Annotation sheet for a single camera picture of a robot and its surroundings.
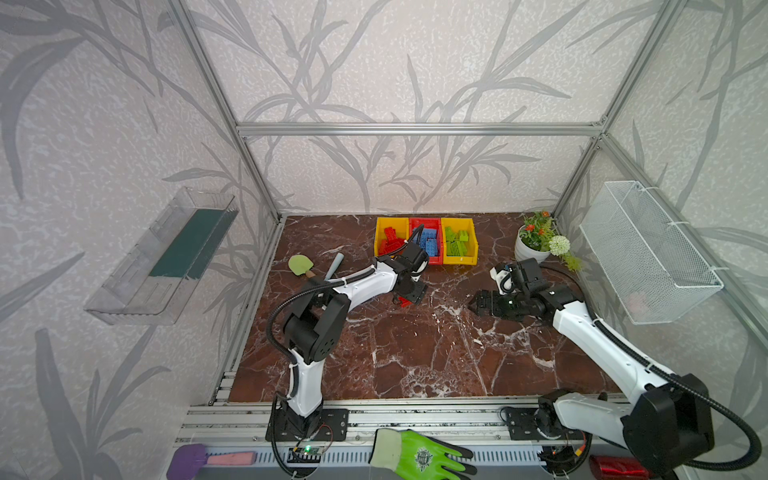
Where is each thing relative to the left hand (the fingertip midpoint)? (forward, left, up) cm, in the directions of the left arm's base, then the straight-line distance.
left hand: (414, 290), depth 94 cm
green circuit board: (-42, +27, -6) cm, 51 cm away
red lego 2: (-3, +3, -3) cm, 5 cm away
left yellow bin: (+28, +5, +1) cm, 29 cm away
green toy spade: (+13, +41, -5) cm, 43 cm away
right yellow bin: (+30, -17, -2) cm, 35 cm away
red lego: (+21, +8, -1) cm, 22 cm away
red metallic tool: (-45, -44, -2) cm, 63 cm away
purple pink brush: (-43, +53, -3) cm, 69 cm away
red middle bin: (+29, -8, 0) cm, 30 cm away
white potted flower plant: (+14, -40, +10) cm, 44 cm away
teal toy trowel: (+14, +27, -3) cm, 30 cm away
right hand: (-9, -18, +8) cm, 22 cm away
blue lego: (+23, -6, -2) cm, 24 cm away
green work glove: (-43, 0, -2) cm, 43 cm away
